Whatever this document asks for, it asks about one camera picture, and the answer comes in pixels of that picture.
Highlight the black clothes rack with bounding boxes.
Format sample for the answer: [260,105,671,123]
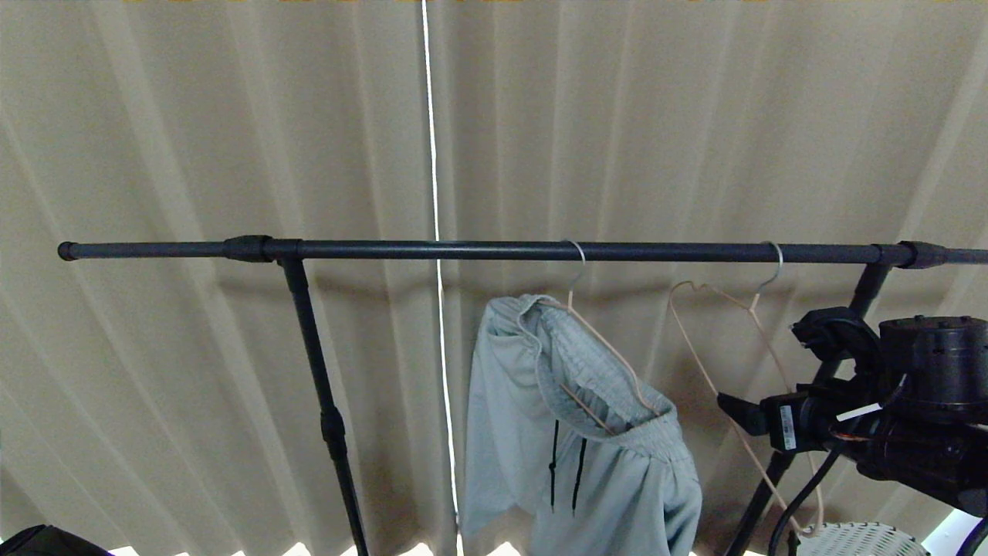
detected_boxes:
[58,235,988,556]

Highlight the beige curtain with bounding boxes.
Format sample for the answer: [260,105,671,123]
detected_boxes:
[0,0,988,556]

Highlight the green garment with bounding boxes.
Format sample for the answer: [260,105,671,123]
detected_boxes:
[0,525,114,556]

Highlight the black cable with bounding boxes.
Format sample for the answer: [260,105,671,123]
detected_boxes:
[767,446,844,556]

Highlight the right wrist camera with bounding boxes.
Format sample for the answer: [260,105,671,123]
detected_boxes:
[791,307,882,365]

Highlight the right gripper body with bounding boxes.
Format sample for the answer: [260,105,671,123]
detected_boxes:
[760,385,859,455]

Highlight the pale grey shorts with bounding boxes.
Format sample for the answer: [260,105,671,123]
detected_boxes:
[461,293,703,556]

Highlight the white laundry basket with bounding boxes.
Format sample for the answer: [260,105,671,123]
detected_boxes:
[795,522,932,556]

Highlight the pink clothes hanger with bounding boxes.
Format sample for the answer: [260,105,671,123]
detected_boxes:
[516,239,665,435]
[668,242,827,539]

